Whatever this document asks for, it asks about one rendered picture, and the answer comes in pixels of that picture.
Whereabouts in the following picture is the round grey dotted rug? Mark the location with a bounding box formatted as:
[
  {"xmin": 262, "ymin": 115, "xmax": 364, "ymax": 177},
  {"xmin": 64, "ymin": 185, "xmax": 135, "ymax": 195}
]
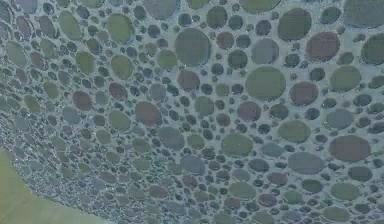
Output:
[{"xmin": 0, "ymin": 0, "xmax": 384, "ymax": 224}]

